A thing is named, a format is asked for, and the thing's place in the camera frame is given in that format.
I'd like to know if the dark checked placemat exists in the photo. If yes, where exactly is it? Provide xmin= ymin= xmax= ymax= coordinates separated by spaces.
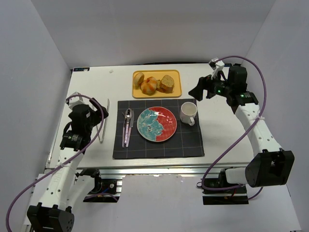
xmin=112 ymin=99 xmax=205 ymax=160

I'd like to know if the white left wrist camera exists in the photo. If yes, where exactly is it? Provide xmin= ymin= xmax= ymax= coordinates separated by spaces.
xmin=66 ymin=92 xmax=84 ymax=109

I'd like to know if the white mug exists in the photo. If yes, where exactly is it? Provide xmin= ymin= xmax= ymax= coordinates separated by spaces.
xmin=180 ymin=102 xmax=197 ymax=126

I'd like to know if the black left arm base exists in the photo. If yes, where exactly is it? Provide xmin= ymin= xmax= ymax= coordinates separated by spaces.
xmin=75 ymin=168 xmax=119 ymax=203

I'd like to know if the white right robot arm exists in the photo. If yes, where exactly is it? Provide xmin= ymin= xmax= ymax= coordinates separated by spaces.
xmin=189 ymin=66 xmax=295 ymax=191

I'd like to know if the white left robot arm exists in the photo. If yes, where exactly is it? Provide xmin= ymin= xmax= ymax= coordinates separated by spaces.
xmin=27 ymin=97 xmax=109 ymax=232

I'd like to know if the pink handled fork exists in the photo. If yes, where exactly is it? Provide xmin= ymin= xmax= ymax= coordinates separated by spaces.
xmin=122 ymin=113 xmax=126 ymax=148

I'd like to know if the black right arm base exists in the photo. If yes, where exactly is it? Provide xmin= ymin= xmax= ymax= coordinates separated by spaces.
xmin=201 ymin=169 xmax=249 ymax=205

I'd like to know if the yellow rectangular tray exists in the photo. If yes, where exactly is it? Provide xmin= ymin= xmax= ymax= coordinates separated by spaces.
xmin=132 ymin=70 xmax=182 ymax=99

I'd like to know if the aluminium table frame rail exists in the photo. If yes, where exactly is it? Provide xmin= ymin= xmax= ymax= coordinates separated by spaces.
xmin=44 ymin=164 xmax=252 ymax=194

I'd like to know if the orange white bagel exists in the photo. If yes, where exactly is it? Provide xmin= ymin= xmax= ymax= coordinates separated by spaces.
xmin=140 ymin=77 xmax=157 ymax=95

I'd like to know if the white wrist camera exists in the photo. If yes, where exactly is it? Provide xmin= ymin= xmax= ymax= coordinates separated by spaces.
xmin=208 ymin=58 xmax=225 ymax=79
xmin=66 ymin=92 xmax=84 ymax=109

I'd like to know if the red and teal plate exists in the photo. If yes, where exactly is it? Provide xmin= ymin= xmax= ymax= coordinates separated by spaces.
xmin=137 ymin=106 xmax=177 ymax=143

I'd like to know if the round striped bread roll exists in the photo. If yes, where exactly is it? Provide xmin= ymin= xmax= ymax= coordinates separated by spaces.
xmin=133 ymin=72 xmax=144 ymax=88

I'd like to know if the pink handled spoon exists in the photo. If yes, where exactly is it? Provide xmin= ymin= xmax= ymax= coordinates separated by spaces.
xmin=124 ymin=108 xmax=133 ymax=144

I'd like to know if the front seeded bread slice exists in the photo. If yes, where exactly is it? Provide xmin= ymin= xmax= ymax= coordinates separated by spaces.
xmin=159 ymin=75 xmax=174 ymax=93

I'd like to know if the rear bread slice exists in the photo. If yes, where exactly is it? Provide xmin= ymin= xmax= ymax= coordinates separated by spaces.
xmin=156 ymin=80 xmax=165 ymax=93

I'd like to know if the pink handled knife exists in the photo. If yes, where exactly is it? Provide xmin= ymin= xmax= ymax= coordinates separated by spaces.
xmin=125 ymin=109 xmax=134 ymax=148

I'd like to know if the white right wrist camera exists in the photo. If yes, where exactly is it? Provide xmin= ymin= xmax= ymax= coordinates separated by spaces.
xmin=208 ymin=58 xmax=225 ymax=79

